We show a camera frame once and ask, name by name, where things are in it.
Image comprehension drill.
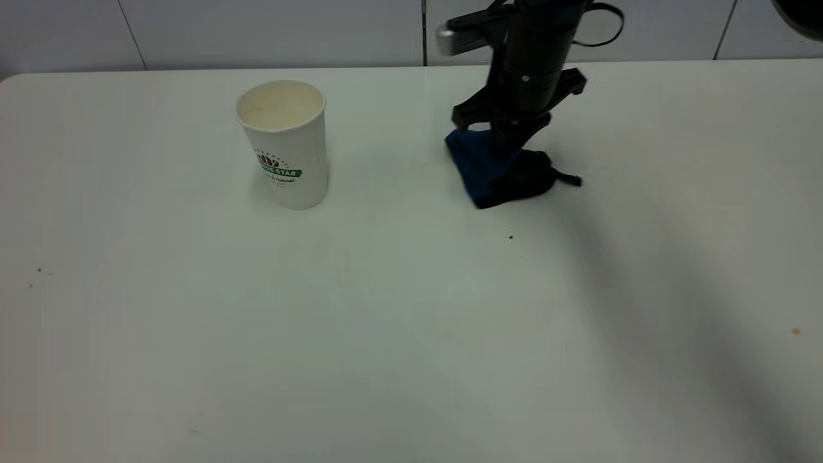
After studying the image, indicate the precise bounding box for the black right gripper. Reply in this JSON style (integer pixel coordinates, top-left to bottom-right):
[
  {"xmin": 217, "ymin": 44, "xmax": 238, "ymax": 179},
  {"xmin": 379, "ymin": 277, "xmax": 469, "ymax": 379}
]
[{"xmin": 451, "ymin": 29, "xmax": 588, "ymax": 159}]

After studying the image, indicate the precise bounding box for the blue cloth with black trim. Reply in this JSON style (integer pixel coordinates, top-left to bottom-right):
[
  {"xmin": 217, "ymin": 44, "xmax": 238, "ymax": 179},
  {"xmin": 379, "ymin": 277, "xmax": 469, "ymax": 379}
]
[{"xmin": 445, "ymin": 128, "xmax": 583, "ymax": 210}]

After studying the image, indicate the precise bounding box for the white paper coffee cup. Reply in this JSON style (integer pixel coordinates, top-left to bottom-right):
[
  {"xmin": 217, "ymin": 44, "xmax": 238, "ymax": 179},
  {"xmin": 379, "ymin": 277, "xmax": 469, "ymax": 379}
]
[{"xmin": 235, "ymin": 79, "xmax": 329, "ymax": 211}]

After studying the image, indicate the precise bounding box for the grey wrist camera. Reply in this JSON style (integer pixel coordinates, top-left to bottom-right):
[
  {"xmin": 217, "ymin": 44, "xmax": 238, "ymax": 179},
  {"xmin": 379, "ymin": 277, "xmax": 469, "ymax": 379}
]
[{"xmin": 436, "ymin": 9, "xmax": 512, "ymax": 57}]

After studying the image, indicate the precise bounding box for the black cable loop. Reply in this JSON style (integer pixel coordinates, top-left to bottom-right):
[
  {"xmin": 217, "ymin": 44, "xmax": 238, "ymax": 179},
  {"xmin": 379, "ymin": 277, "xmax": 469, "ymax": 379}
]
[{"xmin": 571, "ymin": 2, "xmax": 626, "ymax": 50}]

